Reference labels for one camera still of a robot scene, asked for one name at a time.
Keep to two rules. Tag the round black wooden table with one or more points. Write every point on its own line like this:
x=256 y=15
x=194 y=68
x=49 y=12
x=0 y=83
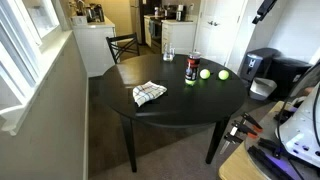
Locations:
x=186 y=106

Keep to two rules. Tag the yellow-green tennis ball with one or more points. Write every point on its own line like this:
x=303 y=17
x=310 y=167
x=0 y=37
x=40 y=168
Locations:
x=205 y=74
x=223 y=75

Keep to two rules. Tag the grey metal base plate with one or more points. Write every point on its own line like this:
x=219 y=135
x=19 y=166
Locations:
x=263 y=131

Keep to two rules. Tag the white cabinet beside stove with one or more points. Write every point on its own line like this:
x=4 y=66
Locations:
x=180 y=36

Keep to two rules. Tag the checkered white dish towel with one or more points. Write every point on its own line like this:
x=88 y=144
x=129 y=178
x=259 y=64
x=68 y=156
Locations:
x=146 y=93

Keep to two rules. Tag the white kitchen counter cabinet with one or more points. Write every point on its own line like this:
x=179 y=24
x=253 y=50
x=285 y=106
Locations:
x=95 y=46

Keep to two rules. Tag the black cross-back chair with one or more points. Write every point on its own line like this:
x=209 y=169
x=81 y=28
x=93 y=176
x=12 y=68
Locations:
x=121 y=37

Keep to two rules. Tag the small countertop appliance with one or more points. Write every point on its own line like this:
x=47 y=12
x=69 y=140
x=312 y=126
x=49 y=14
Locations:
x=180 y=13

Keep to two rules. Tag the light wooden robot bench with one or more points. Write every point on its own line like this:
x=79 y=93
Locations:
x=236 y=166

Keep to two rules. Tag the silver kettle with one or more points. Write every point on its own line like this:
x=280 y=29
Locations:
x=90 y=15

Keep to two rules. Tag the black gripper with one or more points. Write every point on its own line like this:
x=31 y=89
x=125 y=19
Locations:
x=268 y=6

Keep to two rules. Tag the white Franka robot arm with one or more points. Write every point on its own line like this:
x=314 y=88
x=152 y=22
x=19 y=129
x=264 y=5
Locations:
x=301 y=133

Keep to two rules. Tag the white framed window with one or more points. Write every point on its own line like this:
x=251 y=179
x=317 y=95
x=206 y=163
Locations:
x=20 y=50

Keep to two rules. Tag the clear glass jar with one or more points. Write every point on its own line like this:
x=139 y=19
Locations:
x=168 y=53

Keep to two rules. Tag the black coffee maker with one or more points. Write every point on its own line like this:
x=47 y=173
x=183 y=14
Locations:
x=99 y=12

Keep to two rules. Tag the black kitchen stove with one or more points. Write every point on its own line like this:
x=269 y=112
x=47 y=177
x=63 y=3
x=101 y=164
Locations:
x=156 y=33

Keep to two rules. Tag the white countertop container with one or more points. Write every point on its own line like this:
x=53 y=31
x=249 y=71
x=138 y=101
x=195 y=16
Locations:
x=79 y=20

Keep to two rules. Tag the small white waste bin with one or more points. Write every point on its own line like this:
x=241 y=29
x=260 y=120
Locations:
x=261 y=87

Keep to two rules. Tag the dark grey trash can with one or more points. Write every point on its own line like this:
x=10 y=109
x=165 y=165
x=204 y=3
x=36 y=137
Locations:
x=256 y=63

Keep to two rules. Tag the black mounting bracket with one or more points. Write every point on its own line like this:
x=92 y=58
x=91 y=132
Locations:
x=266 y=161

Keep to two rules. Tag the white double door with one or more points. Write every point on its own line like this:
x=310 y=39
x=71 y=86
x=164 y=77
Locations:
x=216 y=33

